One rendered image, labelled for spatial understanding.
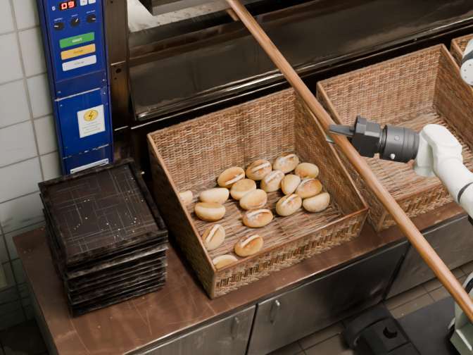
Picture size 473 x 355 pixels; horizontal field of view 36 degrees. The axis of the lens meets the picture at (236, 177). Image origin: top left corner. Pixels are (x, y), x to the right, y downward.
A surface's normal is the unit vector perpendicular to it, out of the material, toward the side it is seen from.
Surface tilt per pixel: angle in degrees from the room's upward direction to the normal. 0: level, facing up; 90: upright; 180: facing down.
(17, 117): 90
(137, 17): 0
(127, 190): 0
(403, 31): 70
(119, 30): 90
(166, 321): 0
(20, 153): 90
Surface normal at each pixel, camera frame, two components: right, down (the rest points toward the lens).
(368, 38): 0.47, 0.44
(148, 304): 0.09, -0.64
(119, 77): 0.46, 0.71
